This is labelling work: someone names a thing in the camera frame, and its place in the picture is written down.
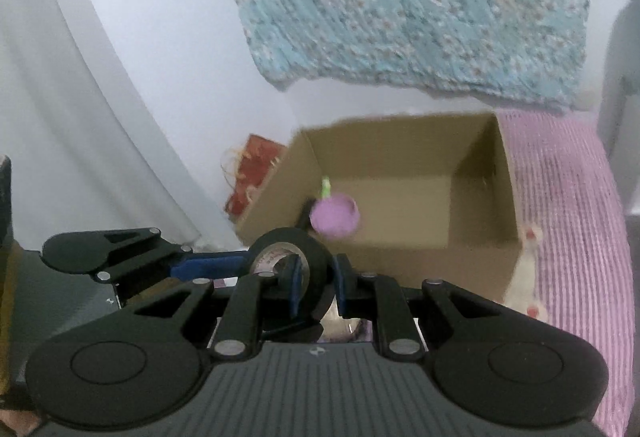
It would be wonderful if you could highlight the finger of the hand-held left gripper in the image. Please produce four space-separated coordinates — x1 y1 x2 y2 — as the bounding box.
97 227 252 282

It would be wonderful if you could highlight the purple plastic lid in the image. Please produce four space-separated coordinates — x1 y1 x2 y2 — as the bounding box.
309 194 362 239

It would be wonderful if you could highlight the teal floral cloth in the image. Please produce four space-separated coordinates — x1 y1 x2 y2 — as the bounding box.
217 0 616 115

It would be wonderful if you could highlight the red gift bag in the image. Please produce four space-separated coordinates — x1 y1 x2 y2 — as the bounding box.
220 133 288 218

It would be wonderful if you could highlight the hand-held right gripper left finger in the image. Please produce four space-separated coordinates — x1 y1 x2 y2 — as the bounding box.
117 257 307 360

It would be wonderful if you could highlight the brown cardboard box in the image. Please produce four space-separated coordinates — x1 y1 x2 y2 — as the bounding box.
235 113 521 305

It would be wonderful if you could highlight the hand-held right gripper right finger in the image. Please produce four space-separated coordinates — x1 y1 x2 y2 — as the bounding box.
334 253 507 359

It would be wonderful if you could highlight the black tape roll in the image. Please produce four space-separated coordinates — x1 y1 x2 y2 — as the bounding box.
247 228 335 325

